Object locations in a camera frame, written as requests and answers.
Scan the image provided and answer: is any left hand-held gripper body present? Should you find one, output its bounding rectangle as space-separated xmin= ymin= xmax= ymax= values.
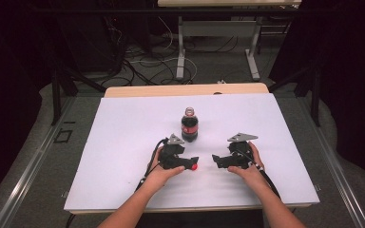
xmin=157 ymin=133 xmax=186 ymax=170

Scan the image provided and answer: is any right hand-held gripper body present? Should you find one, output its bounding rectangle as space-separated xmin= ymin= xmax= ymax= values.
xmin=226 ymin=132 xmax=259 ymax=170

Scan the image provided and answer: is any dark cola bottle red label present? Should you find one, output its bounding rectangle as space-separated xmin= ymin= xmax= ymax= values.
xmin=180 ymin=106 xmax=200 ymax=143

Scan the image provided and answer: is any person's right hand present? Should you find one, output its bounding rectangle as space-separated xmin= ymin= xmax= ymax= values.
xmin=226 ymin=141 xmax=268 ymax=192

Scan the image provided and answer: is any person's left hand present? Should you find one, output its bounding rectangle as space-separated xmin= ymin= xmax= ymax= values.
xmin=144 ymin=147 xmax=186 ymax=192

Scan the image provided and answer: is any white table sheet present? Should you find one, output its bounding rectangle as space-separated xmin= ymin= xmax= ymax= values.
xmin=64 ymin=92 xmax=321 ymax=213

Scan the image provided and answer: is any light wooden table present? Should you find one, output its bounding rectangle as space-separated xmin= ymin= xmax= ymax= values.
xmin=64 ymin=83 xmax=321 ymax=215

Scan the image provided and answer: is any black metal stand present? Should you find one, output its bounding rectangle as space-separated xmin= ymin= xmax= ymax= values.
xmin=50 ymin=66 xmax=107 ymax=126
xmin=267 ymin=65 xmax=323 ymax=128

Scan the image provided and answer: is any white metal-legged desk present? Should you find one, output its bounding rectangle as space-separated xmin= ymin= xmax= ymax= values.
xmin=157 ymin=0 xmax=302 ymax=82

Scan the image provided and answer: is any dark curtain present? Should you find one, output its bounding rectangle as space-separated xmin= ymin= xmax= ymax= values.
xmin=269 ymin=0 xmax=365 ymax=188
xmin=0 ymin=0 xmax=60 ymax=211

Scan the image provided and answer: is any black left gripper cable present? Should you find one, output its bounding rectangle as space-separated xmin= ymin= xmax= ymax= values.
xmin=134 ymin=137 xmax=171 ymax=193

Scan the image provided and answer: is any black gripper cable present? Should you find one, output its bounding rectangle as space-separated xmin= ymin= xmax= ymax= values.
xmin=134 ymin=137 xmax=171 ymax=193
xmin=234 ymin=149 xmax=281 ymax=200

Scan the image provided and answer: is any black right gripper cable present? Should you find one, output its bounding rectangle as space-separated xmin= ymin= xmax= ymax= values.
xmin=234 ymin=149 xmax=281 ymax=200

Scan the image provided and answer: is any tangle of black floor cables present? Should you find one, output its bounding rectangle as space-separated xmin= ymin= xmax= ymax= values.
xmin=101 ymin=17 xmax=239 ymax=87

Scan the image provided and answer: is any aluminium floor rail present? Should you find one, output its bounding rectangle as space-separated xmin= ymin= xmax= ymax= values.
xmin=298 ymin=94 xmax=365 ymax=228
xmin=0 ymin=96 xmax=77 ymax=228

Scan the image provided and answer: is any white floor cable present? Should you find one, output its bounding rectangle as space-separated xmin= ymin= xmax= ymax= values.
xmin=128 ymin=17 xmax=198 ymax=84

